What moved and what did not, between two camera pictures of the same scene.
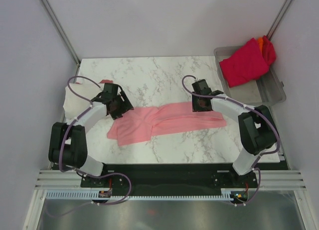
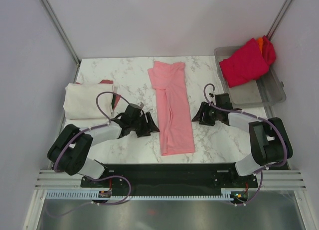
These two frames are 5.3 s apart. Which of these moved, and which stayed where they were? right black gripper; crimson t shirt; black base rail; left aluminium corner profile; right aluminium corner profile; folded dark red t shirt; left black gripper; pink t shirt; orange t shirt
Moved: right black gripper; pink t shirt; left black gripper
Stayed: orange t shirt; right aluminium corner profile; folded dark red t shirt; black base rail; left aluminium corner profile; crimson t shirt
